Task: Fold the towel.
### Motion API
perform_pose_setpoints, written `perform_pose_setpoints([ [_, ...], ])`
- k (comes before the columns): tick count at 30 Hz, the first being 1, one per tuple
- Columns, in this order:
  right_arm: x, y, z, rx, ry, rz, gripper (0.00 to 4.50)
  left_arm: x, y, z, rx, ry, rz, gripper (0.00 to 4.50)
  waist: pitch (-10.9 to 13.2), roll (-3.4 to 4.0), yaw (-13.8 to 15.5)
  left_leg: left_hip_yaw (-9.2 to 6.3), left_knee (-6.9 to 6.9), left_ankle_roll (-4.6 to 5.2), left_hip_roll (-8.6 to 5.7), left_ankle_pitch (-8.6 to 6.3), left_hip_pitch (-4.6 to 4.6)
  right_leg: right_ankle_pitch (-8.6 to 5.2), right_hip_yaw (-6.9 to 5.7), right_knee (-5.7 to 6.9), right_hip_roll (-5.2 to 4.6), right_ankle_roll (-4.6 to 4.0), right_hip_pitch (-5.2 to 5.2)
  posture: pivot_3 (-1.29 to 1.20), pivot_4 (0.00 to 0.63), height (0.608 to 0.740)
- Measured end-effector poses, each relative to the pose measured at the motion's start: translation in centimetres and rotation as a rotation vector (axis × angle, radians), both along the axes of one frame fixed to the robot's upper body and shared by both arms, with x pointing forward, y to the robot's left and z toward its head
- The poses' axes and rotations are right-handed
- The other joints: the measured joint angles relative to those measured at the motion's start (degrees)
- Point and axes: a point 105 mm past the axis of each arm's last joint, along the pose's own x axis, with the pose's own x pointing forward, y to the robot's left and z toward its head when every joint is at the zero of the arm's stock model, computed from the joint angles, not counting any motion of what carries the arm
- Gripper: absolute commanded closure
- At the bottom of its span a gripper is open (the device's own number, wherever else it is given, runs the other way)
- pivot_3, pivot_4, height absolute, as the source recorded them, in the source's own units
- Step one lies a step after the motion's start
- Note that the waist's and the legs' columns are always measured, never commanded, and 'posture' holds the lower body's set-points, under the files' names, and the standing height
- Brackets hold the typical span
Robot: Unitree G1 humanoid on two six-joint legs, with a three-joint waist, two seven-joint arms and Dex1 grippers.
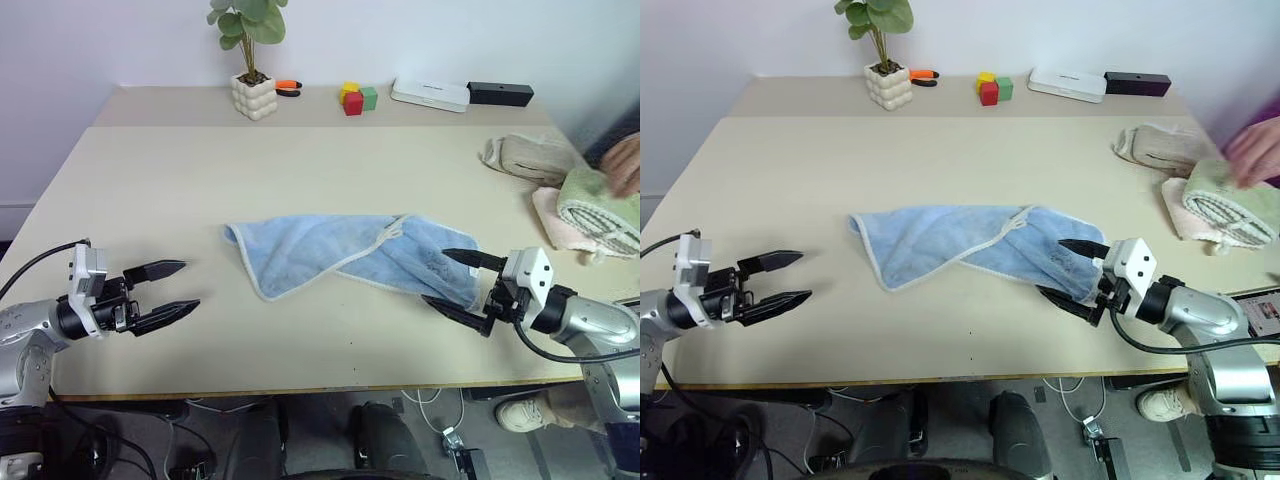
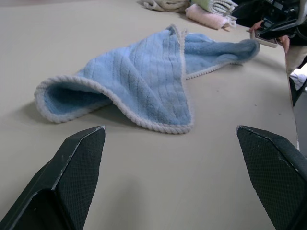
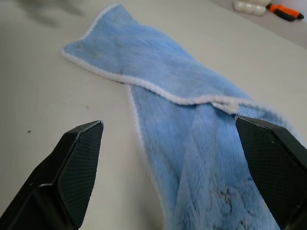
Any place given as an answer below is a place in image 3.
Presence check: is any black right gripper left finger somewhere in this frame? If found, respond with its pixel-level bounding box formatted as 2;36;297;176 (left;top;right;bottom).
0;120;105;230

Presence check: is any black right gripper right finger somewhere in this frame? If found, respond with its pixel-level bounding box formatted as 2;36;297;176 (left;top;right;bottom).
234;115;307;230

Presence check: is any light blue fluffy towel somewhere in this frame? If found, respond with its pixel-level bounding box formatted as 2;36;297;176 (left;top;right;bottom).
61;2;291;230

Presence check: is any orange and black tool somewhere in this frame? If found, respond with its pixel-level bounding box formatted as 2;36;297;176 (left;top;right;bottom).
267;3;305;23

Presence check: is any white bumpy plastic tray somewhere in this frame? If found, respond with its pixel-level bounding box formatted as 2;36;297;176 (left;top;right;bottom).
232;0;269;17

